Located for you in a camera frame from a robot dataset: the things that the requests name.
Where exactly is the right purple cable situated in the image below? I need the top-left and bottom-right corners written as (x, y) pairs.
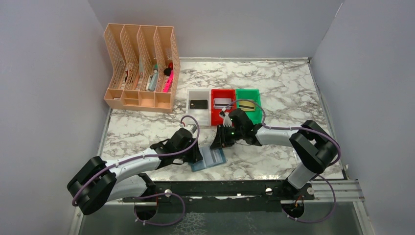
top-left (219, 99), bottom-right (342, 224)

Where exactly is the green plastic bin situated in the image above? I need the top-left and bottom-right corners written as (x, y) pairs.
top-left (235, 89), bottom-right (262, 124)

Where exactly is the purple cable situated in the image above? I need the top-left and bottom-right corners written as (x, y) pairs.
top-left (219, 99), bottom-right (342, 224)
top-left (71, 115), bottom-right (200, 227)

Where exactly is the red plastic bin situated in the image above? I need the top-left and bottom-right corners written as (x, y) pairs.
top-left (211, 89), bottom-right (236, 126)

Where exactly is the white plastic bin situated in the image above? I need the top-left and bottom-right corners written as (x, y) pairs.
top-left (186, 89), bottom-right (211, 127)

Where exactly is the white striped card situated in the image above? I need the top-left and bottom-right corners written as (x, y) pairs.
top-left (213, 98), bottom-right (232, 109)

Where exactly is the blue leather card holder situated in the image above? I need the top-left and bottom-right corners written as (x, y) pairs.
top-left (189, 146), bottom-right (227, 172)

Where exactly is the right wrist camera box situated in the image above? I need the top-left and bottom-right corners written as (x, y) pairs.
top-left (221, 112), bottom-right (232, 127)

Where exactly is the pink highlighter pen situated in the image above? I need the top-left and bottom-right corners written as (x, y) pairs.
top-left (163, 70), bottom-right (174, 93)

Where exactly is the black credit card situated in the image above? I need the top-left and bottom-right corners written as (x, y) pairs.
top-left (189, 99), bottom-right (208, 109)

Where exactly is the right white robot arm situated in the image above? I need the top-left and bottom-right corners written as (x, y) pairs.
top-left (210, 108), bottom-right (341, 190)

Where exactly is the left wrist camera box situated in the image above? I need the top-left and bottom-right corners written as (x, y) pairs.
top-left (184, 124), bottom-right (198, 134)

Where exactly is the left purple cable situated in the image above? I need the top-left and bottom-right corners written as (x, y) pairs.
top-left (71, 115), bottom-right (200, 227)

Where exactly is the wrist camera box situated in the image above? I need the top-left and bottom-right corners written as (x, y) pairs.
top-left (221, 112), bottom-right (232, 127)
top-left (184, 124), bottom-right (198, 134)

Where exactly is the teal grey stapler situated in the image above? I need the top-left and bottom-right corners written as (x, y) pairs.
top-left (146, 64), bottom-right (159, 92)

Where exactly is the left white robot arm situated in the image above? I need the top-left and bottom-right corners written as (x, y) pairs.
top-left (67, 125), bottom-right (202, 215)

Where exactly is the black binder clip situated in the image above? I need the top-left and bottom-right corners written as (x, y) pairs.
top-left (163, 67), bottom-right (173, 77)

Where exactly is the gold credit card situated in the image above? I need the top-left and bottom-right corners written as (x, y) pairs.
top-left (238, 100), bottom-right (256, 112)

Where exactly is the peach plastic file organizer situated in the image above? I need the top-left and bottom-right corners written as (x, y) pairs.
top-left (104, 23), bottom-right (181, 113)

